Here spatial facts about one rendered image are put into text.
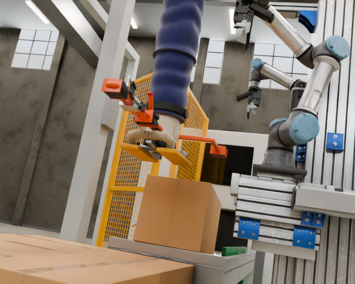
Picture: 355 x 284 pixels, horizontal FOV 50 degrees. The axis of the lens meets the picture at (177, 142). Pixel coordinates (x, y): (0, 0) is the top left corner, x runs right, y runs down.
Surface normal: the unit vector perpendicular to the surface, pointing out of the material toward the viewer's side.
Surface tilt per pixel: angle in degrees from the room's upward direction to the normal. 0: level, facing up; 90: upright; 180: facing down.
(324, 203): 90
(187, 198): 83
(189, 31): 97
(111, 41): 90
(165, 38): 100
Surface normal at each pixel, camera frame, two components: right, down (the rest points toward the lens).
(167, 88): 0.08, -0.45
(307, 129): 0.21, -0.06
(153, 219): -0.20, -0.37
